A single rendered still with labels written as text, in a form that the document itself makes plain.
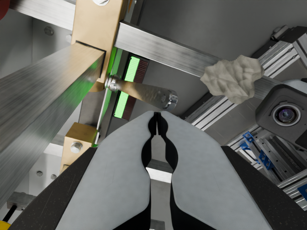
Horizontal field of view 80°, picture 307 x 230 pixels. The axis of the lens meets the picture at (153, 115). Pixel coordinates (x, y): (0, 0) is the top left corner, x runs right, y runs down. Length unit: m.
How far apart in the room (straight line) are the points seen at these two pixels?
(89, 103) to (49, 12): 0.26
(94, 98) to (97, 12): 0.27
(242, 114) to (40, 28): 1.01
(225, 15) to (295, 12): 0.37
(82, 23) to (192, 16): 0.92
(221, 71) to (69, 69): 0.19
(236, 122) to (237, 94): 0.90
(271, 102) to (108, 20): 0.20
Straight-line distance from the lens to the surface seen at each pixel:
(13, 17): 0.51
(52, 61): 0.18
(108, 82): 0.29
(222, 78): 0.27
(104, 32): 0.25
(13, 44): 0.52
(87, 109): 0.50
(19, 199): 0.64
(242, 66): 0.28
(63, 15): 0.27
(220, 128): 1.17
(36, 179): 0.88
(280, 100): 0.21
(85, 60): 0.20
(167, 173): 0.42
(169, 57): 0.26
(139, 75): 0.43
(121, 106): 0.47
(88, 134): 0.38
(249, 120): 1.21
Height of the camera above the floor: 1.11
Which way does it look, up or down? 59 degrees down
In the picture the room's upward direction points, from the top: 179 degrees clockwise
